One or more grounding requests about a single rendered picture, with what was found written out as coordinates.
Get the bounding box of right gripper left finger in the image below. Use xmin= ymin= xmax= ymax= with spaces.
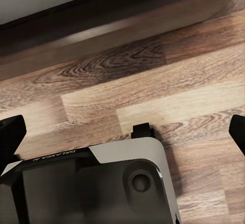
xmin=0 ymin=115 xmax=27 ymax=176

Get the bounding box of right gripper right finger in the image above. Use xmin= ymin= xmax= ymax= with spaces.
xmin=229 ymin=114 xmax=245 ymax=156

